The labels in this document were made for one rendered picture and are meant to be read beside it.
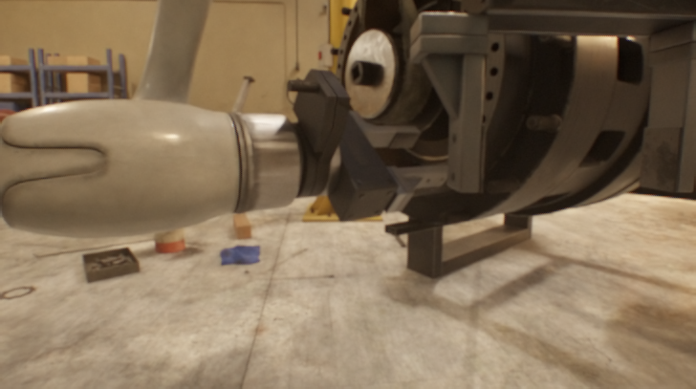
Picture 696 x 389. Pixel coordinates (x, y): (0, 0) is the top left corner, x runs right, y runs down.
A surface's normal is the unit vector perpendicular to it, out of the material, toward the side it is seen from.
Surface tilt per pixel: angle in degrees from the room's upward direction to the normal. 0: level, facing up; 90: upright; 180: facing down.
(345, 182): 90
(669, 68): 90
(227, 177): 98
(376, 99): 90
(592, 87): 98
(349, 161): 40
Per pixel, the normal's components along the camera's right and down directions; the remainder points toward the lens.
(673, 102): -1.00, 0.00
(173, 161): 0.55, -0.04
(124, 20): 0.11, 0.11
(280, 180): 0.52, 0.32
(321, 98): -0.85, 0.06
